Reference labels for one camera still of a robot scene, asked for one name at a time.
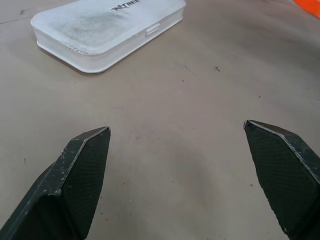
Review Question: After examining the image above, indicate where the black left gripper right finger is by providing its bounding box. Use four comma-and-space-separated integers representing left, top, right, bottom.
242, 119, 320, 240

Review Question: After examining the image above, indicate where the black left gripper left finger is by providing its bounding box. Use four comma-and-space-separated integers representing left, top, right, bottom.
0, 126, 112, 240

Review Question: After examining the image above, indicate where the white plastic case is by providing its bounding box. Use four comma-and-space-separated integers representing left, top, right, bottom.
30, 0, 187, 74

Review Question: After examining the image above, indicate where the orange object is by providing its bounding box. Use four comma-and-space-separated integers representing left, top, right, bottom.
293, 0, 320, 17

